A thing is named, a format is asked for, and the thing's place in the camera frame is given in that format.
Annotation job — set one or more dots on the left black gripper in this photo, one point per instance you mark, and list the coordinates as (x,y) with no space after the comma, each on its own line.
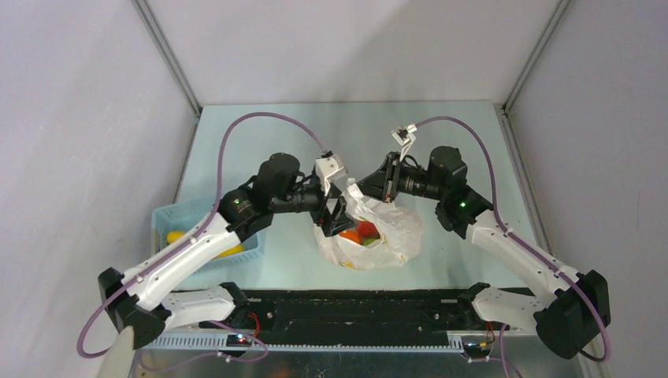
(336,221)

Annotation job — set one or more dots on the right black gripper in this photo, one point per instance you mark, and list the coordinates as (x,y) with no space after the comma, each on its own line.
(383,184)

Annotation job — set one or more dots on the fake orange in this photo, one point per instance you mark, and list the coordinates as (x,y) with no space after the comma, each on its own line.
(352,235)

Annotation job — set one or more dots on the fake peach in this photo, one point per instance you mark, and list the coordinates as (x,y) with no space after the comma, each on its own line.
(367,230)

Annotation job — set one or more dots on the fake green fruit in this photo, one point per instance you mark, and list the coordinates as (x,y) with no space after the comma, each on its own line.
(370,241)

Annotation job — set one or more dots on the white plastic bag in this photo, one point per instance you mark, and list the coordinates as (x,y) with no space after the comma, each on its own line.
(383,235)

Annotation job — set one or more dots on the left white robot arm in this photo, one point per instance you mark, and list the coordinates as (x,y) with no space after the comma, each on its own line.
(144,298)

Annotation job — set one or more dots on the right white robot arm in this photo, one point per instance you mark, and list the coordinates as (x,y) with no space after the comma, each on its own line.
(566,308)

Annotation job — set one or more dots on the fake yellow mango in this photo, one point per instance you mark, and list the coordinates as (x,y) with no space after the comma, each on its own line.
(232,251)

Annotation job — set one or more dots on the fake yellow lemon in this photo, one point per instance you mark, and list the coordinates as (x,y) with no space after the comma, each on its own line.
(173,237)

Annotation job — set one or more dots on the light blue plastic basket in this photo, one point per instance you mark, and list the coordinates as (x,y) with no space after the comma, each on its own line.
(183,216)

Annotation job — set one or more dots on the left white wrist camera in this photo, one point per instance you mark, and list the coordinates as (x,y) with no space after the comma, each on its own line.
(329,168)

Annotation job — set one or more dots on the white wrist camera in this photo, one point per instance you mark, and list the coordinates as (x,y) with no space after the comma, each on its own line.
(405,137)
(329,168)

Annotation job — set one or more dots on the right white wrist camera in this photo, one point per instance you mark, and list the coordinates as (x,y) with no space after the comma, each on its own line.
(405,137)

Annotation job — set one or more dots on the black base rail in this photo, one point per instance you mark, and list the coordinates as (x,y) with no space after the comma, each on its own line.
(347,318)

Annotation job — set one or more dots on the right aluminium frame post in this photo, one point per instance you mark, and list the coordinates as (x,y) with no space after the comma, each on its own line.
(535,54)

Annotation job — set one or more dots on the aluminium frame post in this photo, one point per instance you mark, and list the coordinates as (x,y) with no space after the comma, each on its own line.
(535,54)
(155,31)

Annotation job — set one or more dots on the left aluminium frame post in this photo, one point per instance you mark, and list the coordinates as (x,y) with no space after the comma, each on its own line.
(155,31)

